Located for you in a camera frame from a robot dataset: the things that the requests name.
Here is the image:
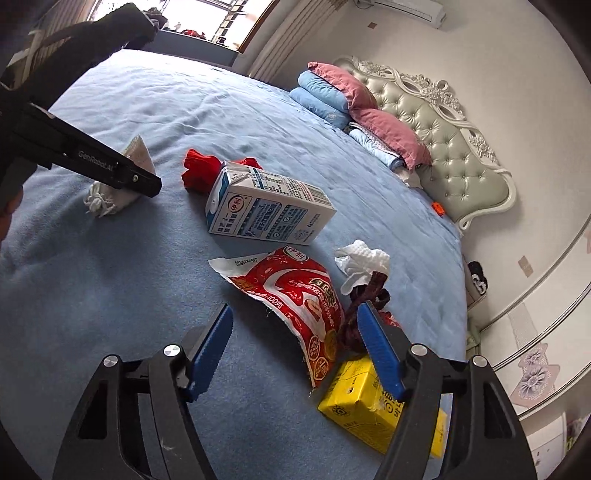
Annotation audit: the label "white mask pouch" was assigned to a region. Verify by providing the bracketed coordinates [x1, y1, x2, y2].
[82, 134, 158, 219]

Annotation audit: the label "yellow banana milk carton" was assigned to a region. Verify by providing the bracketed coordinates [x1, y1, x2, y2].
[316, 353, 449, 460]

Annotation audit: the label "red milk candy wrapper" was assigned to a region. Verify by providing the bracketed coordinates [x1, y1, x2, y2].
[380, 311, 401, 328]

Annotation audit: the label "red sock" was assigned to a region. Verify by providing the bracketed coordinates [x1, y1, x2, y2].
[180, 148, 264, 197]

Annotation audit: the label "dark maroon sock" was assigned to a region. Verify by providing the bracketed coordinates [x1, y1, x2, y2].
[339, 272, 391, 355]

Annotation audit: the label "red white snack bag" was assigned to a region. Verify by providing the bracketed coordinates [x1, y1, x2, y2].
[209, 246, 345, 388]

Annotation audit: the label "white blue milk carton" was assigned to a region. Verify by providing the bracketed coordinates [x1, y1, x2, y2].
[205, 162, 337, 245]

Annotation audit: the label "white tissue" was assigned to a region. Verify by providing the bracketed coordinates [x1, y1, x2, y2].
[335, 239, 391, 296]

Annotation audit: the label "person's left hand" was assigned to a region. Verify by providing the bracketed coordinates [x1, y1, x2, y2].
[0, 188, 24, 242]

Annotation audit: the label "green white storage box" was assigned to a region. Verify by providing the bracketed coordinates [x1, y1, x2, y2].
[466, 318, 481, 359]

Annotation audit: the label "white sliding door wardrobe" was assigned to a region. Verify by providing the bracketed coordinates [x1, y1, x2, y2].
[478, 225, 591, 479]

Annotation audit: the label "bedside nightstand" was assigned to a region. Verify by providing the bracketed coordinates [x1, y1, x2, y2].
[464, 261, 488, 310]

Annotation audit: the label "black white clothes on nightstand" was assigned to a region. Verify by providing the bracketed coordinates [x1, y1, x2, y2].
[468, 261, 488, 296]

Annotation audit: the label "window with bars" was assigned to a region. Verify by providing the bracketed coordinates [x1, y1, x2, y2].
[91, 0, 279, 52]

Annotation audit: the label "small orange object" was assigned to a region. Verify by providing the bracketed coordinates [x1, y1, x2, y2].
[432, 202, 446, 217]

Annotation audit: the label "green tufted ornate headboard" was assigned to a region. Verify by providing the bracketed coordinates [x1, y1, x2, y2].
[335, 56, 517, 232]

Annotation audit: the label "upper light blue pillow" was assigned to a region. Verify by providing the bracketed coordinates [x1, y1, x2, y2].
[290, 70, 349, 114]

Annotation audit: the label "light blue pillow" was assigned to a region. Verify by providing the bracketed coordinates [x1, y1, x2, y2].
[290, 87, 352, 130]
[290, 70, 349, 114]

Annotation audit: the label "beige curtain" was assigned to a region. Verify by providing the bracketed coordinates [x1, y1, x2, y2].
[247, 0, 346, 83]

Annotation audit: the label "lower light blue pillow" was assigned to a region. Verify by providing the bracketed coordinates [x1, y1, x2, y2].
[290, 87, 352, 130]

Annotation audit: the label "folded blue patterned blanket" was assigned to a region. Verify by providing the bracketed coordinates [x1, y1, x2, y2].
[346, 122, 422, 189]

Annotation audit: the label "right pink pillow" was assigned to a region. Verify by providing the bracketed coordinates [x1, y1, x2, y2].
[349, 108, 432, 170]

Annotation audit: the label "pink pillow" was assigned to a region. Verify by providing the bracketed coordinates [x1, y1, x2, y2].
[349, 108, 432, 170]
[308, 61, 378, 111]

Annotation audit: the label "left pink pillow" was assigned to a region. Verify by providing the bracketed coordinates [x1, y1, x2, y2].
[308, 61, 378, 111]

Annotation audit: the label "white wall air conditioner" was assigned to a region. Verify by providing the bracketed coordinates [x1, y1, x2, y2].
[356, 0, 447, 29]

